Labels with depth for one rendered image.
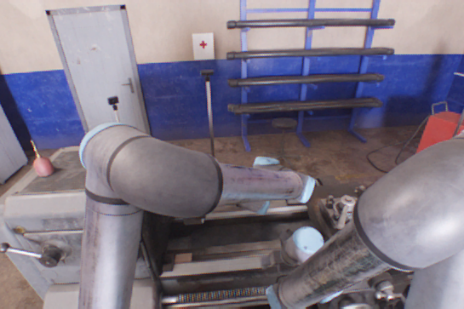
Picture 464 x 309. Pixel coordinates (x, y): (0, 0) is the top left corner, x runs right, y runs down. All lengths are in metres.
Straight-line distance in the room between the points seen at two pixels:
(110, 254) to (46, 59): 4.31
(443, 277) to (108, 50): 4.18
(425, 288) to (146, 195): 0.48
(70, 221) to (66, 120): 3.86
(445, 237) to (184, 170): 0.33
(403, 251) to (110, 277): 0.49
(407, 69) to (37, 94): 6.26
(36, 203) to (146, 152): 0.84
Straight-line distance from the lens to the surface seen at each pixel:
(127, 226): 0.50
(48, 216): 1.15
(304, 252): 0.84
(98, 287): 0.58
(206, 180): 0.38
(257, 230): 1.60
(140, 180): 0.37
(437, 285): 0.53
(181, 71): 4.06
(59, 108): 4.87
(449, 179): 0.33
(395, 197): 0.33
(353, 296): 1.44
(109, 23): 4.18
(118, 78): 4.26
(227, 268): 1.30
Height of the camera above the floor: 1.90
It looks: 30 degrees down
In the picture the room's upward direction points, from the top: 2 degrees counter-clockwise
